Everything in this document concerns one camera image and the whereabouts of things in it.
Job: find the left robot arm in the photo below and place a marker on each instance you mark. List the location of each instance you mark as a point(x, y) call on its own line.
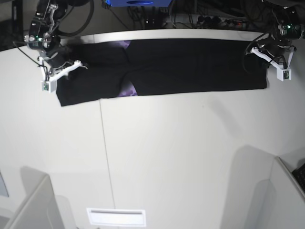
point(286, 27)

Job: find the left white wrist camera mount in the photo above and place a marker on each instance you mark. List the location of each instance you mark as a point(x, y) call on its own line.
point(283, 70)

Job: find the grey partition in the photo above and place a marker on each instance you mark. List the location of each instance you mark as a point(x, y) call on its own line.
point(39, 209)
point(278, 202)

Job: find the black keyboard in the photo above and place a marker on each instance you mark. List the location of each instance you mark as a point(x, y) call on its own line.
point(299, 175)

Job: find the black T-shirt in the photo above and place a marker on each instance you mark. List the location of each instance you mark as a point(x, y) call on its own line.
point(158, 67)

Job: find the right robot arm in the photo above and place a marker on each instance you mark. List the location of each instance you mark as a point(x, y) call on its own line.
point(43, 35)

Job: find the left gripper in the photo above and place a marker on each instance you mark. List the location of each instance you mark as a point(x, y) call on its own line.
point(275, 50)

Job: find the grey partition left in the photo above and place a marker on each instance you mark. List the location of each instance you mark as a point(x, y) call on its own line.
point(39, 209)

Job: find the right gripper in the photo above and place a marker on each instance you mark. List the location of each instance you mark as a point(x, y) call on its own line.
point(56, 57)

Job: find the blue box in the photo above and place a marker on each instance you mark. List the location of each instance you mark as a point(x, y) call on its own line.
point(134, 3)

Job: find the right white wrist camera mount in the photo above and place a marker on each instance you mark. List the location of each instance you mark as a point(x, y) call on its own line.
point(51, 76)

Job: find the white power strip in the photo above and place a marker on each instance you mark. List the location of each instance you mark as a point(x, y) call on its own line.
point(196, 21)

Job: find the grey partition right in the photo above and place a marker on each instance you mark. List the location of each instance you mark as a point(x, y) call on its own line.
point(278, 202)

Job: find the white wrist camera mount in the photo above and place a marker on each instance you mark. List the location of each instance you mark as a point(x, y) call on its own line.
point(283, 70)
point(51, 76)

